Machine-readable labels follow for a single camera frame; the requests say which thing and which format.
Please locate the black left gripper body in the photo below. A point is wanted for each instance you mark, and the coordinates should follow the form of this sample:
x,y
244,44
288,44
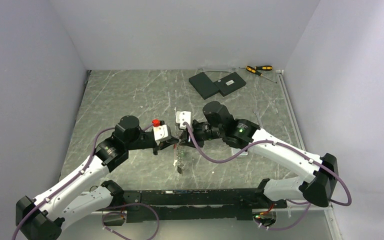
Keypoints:
x,y
144,142

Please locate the round metal key organizer disc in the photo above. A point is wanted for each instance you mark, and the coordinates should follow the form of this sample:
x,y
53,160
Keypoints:
x,y
179,153

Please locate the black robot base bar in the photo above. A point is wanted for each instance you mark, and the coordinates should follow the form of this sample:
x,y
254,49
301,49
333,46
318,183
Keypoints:
x,y
193,204

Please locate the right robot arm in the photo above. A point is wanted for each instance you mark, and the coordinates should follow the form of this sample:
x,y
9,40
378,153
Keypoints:
x,y
317,176

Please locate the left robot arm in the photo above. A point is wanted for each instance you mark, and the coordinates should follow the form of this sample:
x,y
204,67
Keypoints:
x,y
47,215

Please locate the clear plastic case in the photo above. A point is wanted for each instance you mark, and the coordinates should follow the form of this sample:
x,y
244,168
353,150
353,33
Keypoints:
x,y
239,152

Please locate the large black flat box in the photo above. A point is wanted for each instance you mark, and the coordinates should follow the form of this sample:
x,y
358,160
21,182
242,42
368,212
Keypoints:
x,y
203,85

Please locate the small black flat box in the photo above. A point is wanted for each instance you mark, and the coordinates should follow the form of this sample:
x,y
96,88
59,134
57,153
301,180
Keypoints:
x,y
230,84

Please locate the silver wrench on table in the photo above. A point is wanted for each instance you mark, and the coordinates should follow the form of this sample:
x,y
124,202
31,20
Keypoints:
x,y
259,119

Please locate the yellow black screwdriver front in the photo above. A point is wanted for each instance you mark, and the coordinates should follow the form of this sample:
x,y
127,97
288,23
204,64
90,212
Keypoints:
x,y
261,74

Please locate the yellow black screwdriver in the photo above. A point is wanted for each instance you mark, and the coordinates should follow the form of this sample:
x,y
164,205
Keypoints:
x,y
258,68
261,74

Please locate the yellow black screwdriver rear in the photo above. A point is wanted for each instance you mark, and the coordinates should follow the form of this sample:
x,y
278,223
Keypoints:
x,y
258,68

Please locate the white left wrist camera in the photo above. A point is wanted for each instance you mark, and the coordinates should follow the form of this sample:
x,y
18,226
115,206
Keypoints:
x,y
161,131

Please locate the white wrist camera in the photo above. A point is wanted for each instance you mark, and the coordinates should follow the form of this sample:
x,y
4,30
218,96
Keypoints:
x,y
182,118
161,131

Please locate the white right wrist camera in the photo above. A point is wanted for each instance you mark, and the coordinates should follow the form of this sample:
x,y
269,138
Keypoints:
x,y
182,118

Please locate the long silver wrench at wall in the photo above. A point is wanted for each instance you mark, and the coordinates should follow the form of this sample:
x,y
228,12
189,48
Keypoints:
x,y
219,70

